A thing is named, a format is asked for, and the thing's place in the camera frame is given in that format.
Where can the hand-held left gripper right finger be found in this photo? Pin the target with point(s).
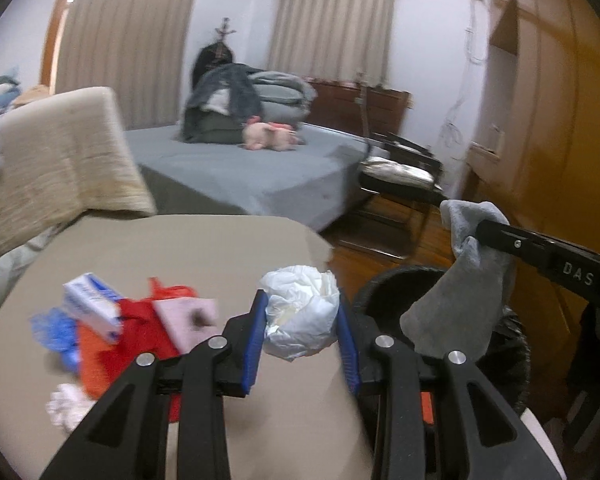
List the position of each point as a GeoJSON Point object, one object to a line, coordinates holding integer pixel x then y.
{"type": "Point", "coordinates": [347, 350]}

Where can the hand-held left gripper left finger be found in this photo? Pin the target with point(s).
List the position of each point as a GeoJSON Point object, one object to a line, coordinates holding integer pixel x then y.
{"type": "Point", "coordinates": [252, 340]}

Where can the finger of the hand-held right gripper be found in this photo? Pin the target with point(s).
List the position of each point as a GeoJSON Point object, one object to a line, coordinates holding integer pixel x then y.
{"type": "Point", "coordinates": [510, 242]}

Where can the white plastic bag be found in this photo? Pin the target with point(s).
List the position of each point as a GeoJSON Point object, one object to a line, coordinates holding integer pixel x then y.
{"type": "Point", "coordinates": [300, 310]}

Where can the black trash bin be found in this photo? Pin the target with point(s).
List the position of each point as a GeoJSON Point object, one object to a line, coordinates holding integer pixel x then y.
{"type": "Point", "coordinates": [380, 302]}

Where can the orange foam net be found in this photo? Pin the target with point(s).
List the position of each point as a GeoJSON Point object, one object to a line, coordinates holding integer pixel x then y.
{"type": "Point", "coordinates": [100, 360]}

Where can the blue plastic bag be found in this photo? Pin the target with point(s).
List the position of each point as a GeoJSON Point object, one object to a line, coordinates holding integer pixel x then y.
{"type": "Point", "coordinates": [55, 332]}

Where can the black chair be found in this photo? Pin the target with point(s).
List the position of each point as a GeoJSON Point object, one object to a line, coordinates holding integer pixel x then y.
{"type": "Point", "coordinates": [420, 195]}

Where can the red plastic bag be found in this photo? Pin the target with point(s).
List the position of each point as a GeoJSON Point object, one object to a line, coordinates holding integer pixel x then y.
{"type": "Point", "coordinates": [145, 325]}

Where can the white chair cushion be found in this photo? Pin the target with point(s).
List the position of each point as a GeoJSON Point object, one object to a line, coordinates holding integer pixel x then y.
{"type": "Point", "coordinates": [400, 170]}

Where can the blue and white box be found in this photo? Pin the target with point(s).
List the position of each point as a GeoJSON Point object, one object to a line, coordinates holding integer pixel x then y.
{"type": "Point", "coordinates": [92, 305]}

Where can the bed with grey sheet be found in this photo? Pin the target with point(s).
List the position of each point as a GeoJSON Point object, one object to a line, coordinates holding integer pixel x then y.
{"type": "Point", "coordinates": [230, 170]}

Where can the white crumpled tissue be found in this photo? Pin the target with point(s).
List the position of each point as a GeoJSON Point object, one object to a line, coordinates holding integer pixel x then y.
{"type": "Point", "coordinates": [67, 405]}

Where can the grey metal stand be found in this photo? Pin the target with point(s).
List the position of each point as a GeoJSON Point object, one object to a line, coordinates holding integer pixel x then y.
{"type": "Point", "coordinates": [364, 105]}

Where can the pink plush toy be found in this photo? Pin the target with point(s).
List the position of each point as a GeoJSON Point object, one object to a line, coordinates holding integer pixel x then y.
{"type": "Point", "coordinates": [267, 136]}

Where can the dark wooden headboard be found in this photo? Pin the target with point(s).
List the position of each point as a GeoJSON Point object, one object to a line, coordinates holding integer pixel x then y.
{"type": "Point", "coordinates": [340, 105]}

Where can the white and grey cloth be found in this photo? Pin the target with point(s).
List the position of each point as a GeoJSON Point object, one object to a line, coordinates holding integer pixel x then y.
{"type": "Point", "coordinates": [15, 270]}

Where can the folded grey quilt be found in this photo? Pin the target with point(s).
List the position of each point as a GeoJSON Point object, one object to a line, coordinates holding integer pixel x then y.
{"type": "Point", "coordinates": [280, 92]}

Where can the denim jacket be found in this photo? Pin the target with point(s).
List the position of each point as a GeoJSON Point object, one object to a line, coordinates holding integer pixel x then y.
{"type": "Point", "coordinates": [225, 90]}

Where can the beige woven blanket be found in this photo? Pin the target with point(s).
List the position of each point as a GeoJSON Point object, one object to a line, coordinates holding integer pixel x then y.
{"type": "Point", "coordinates": [55, 160]}

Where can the narrow beige curtain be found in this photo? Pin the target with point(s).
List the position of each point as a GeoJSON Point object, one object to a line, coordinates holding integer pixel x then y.
{"type": "Point", "coordinates": [330, 30]}

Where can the coat rack with dark garment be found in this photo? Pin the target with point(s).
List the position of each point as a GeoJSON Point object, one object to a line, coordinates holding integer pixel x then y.
{"type": "Point", "coordinates": [215, 57]}

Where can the wide beige curtain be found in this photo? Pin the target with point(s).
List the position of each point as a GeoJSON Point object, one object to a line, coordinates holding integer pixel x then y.
{"type": "Point", "coordinates": [130, 45]}

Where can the light blue garment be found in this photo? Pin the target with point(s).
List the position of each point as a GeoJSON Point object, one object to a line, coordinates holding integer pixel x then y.
{"type": "Point", "coordinates": [0, 90]}

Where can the wooden door frame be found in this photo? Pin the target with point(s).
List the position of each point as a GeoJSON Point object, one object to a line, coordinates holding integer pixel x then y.
{"type": "Point", "coordinates": [55, 25]}

